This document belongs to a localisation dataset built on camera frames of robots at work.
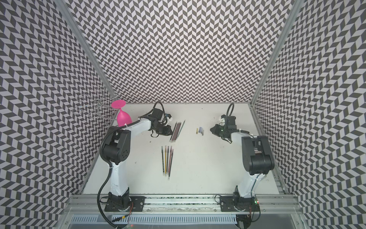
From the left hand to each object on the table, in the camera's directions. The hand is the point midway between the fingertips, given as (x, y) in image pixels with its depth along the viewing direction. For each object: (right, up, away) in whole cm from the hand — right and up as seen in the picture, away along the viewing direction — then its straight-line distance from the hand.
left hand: (171, 133), depth 98 cm
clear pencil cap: (+22, +2, +4) cm, 22 cm away
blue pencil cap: (+20, +2, +4) cm, 21 cm away
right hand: (+27, +2, 0) cm, 27 cm away
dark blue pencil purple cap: (+1, -16, -11) cm, 20 cm away
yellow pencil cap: (+18, +2, +4) cm, 19 cm away
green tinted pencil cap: (+22, +1, +3) cm, 22 cm away
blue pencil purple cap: (+1, -4, -1) cm, 5 cm away
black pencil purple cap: (-1, -16, -9) cm, 18 cm away
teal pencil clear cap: (+4, +1, +4) cm, 6 cm away
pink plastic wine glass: (-26, +11, -17) cm, 33 cm away
